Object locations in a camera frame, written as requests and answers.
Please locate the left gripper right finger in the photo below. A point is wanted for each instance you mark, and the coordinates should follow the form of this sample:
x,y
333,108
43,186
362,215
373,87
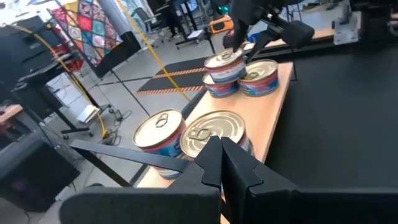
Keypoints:
x,y
280,205

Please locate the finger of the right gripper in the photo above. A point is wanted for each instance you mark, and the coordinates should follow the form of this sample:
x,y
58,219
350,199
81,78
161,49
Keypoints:
x,y
259,42
239,34

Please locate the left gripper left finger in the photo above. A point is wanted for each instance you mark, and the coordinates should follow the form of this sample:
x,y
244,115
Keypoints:
x,y
155,205

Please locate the red blue label pull-tab can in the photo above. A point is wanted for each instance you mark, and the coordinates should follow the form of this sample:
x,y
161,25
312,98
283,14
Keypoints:
x,y
259,79
169,172
158,129
217,124
220,90
225,70

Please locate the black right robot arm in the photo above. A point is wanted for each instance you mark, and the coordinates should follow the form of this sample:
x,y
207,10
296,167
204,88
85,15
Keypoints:
x,y
373,18

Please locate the orange black machine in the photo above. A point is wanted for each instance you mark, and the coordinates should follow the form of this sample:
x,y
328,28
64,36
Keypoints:
x,y
222,25

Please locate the black mat orange striped edge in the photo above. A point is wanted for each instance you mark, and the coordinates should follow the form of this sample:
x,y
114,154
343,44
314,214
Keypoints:
x,y
186,65
174,81

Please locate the dark office chair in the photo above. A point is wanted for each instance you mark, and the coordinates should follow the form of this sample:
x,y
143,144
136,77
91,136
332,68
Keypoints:
x,y
146,18

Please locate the black table mat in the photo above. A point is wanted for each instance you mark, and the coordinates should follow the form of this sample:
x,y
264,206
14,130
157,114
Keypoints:
x,y
342,124

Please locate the leaf print cloth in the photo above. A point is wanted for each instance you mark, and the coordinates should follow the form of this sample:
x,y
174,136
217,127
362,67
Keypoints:
x,y
133,7

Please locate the white box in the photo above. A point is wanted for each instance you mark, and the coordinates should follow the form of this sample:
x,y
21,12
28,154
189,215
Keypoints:
x,y
88,113

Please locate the black partition panel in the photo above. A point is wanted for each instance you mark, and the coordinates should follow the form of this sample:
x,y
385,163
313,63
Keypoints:
x,y
124,53

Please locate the grey cloth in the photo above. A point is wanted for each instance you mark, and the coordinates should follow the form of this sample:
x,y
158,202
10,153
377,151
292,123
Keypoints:
x,y
113,15

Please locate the black rounded case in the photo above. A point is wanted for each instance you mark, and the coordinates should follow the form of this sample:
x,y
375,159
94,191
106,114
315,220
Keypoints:
x,y
31,174

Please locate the colourful patchwork quilt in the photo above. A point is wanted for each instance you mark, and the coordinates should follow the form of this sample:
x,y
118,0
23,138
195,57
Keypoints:
x,y
90,31

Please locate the black rolling desk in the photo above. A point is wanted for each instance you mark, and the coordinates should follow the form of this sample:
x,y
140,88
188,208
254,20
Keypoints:
x,y
31,62

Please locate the black aluminium table frame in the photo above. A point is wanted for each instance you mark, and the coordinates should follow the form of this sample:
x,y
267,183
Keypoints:
x,y
342,48

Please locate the grey metal mount plate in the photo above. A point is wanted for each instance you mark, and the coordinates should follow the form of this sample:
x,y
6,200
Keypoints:
x,y
346,29

